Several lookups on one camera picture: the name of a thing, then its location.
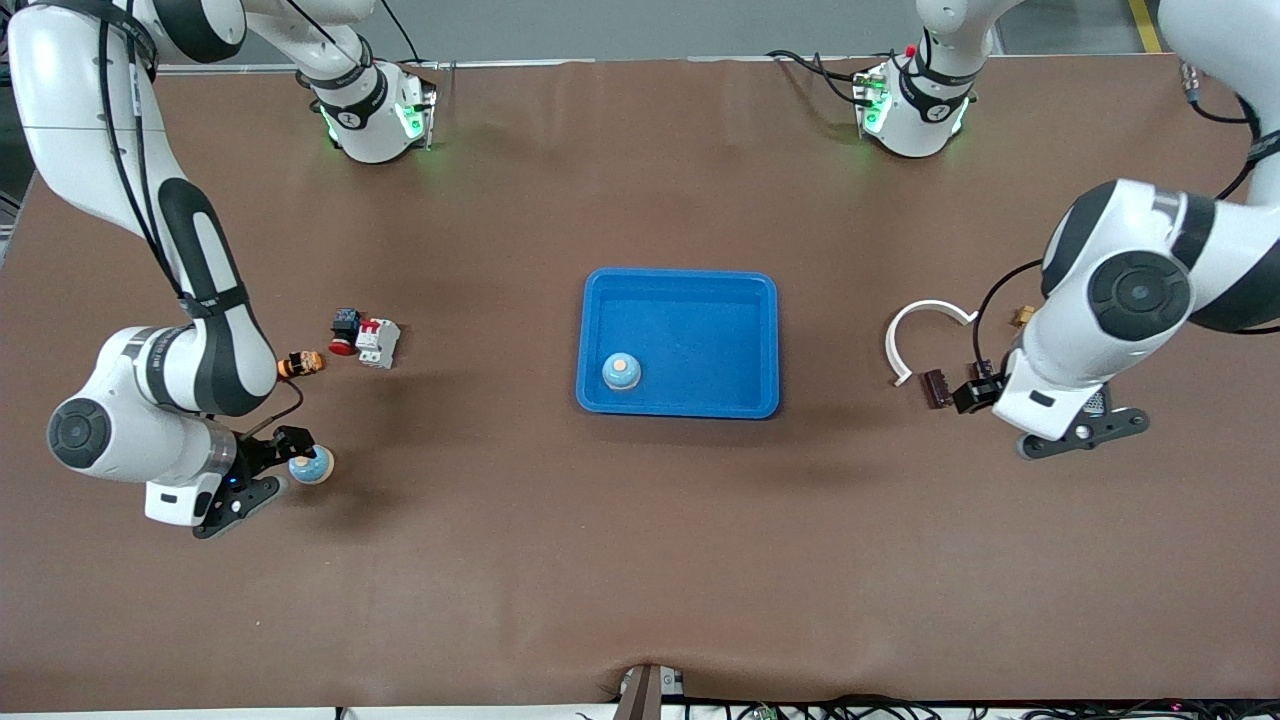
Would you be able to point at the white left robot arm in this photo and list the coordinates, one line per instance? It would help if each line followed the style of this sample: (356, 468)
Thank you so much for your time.
(1130, 230)

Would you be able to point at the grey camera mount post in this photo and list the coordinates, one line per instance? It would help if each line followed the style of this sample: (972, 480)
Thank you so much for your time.
(640, 695)

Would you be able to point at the red orange emergency stop button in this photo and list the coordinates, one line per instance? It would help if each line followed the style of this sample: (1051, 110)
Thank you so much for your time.
(305, 363)

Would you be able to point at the white circuit breaker red switch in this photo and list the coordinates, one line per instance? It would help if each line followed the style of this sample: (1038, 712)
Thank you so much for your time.
(380, 345)

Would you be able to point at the small dark capacitor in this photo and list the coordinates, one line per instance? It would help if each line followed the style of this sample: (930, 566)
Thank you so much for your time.
(984, 368)

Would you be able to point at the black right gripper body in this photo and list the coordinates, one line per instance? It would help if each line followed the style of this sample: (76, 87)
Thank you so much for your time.
(262, 453)

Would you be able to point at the blue plastic tray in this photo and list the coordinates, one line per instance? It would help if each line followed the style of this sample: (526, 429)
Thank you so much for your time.
(690, 320)

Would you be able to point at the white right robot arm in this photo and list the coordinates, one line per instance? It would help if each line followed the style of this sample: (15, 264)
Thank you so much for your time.
(60, 90)

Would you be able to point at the metal mesh power supply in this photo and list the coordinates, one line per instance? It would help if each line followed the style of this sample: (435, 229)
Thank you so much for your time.
(1097, 400)

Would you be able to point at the dark brown terminal block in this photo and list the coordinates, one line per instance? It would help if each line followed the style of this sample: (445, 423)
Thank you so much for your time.
(937, 389)

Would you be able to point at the white curved plastic clip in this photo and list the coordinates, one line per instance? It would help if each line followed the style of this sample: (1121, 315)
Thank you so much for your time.
(890, 345)

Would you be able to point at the black red push button switch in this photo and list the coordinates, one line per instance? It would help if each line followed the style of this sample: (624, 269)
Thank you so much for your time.
(346, 325)

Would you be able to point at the brown table mat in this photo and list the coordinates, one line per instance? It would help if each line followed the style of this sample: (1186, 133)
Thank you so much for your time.
(640, 520)

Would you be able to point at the yellow floor tape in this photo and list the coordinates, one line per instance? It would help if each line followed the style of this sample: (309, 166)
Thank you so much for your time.
(1147, 28)

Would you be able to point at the blue dome call bell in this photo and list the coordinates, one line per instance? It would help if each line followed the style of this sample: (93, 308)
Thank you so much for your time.
(621, 372)
(312, 467)

